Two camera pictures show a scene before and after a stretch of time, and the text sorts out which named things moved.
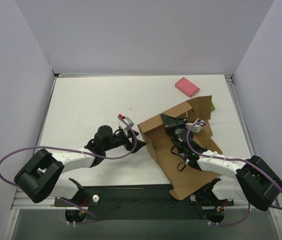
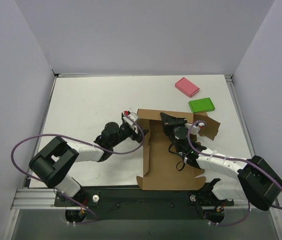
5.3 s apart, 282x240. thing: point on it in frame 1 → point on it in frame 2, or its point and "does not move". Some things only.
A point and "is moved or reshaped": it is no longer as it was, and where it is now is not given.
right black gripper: x=170 y=125 does not move
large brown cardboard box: x=196 y=112 is moved or reshaped
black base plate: x=140 y=202 does not move
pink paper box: x=187 y=87 does not move
